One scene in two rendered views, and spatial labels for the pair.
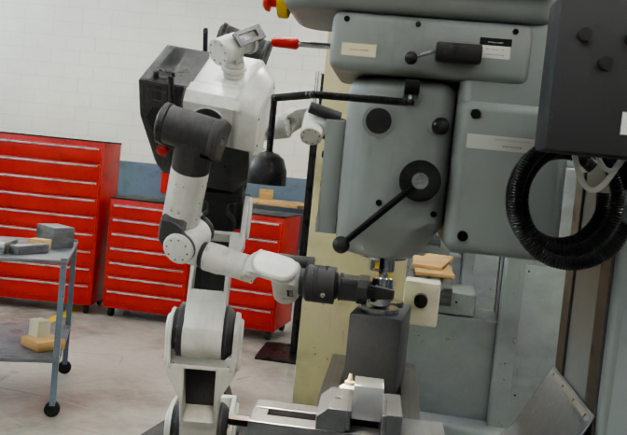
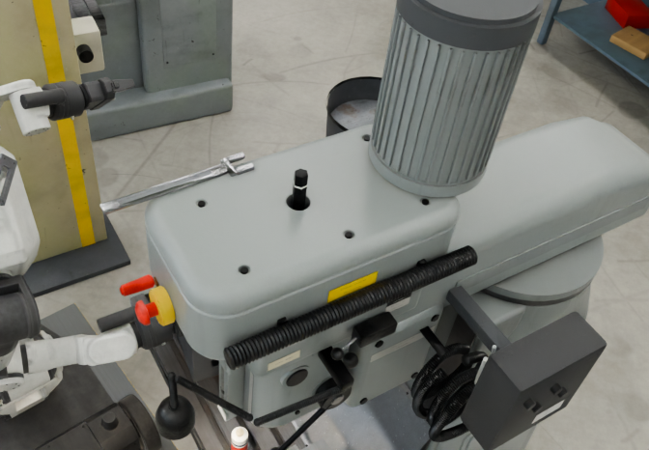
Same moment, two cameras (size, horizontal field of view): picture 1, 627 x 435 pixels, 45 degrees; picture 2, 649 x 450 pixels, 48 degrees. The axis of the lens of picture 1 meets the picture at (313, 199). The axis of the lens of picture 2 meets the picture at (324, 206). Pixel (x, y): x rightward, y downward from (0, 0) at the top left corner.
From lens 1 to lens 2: 149 cm
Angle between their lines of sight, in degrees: 56
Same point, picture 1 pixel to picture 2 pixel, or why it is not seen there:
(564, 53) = (512, 415)
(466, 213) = (367, 389)
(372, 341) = not seen: hidden behind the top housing
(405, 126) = (318, 367)
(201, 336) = (29, 386)
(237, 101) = (19, 252)
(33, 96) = not seen: outside the picture
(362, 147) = (281, 393)
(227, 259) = (58, 360)
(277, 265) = (117, 348)
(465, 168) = (368, 372)
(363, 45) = (288, 355)
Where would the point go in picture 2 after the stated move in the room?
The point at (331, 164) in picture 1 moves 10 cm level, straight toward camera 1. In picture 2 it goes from (235, 384) to (264, 426)
